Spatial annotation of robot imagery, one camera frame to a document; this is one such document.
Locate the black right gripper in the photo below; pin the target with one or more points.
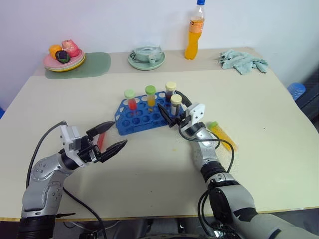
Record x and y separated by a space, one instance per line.
181 120

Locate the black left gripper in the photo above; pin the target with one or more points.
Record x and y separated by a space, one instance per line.
88 152

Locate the dark tube with cream cap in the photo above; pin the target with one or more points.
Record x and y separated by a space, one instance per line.
176 103
170 89

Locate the red test tube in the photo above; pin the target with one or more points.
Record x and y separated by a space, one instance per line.
101 140

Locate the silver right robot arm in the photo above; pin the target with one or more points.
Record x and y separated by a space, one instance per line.
224 189

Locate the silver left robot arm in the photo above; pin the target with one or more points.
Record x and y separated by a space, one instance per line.
45 184

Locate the blue test tube rack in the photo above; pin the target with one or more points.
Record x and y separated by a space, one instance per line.
139 120

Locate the yellow tube with green cap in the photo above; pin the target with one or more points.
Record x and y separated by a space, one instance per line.
223 134
150 95

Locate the red tube with green cap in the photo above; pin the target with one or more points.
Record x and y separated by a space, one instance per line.
130 99

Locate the pale green plate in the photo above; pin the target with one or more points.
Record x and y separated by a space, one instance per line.
145 65

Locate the pale green cup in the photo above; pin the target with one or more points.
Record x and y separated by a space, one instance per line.
147 53

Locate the orange drink bottle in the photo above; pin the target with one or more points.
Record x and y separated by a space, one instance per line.
194 37

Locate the green placemat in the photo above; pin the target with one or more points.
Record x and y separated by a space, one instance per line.
97 63

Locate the yellow plate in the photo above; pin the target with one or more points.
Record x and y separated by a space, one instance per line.
74 67

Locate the light blue cloth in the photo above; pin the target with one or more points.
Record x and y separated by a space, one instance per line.
241 61

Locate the purple toy mangosteen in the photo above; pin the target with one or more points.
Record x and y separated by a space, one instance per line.
62 56

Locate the pink plate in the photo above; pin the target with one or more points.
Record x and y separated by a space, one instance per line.
49 62

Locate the pink toy peach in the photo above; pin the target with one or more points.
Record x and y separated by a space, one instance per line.
71 47

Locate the orange toy fruit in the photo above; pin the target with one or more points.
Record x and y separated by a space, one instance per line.
54 49

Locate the blue ribbed plastic object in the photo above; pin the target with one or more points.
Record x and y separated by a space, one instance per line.
296 90

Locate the dark object beside table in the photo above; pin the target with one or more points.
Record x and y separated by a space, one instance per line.
310 99

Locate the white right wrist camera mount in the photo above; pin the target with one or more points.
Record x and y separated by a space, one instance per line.
197 112

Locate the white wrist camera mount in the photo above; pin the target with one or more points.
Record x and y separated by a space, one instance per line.
197 112
71 142

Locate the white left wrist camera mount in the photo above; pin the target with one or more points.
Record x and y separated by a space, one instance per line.
71 142

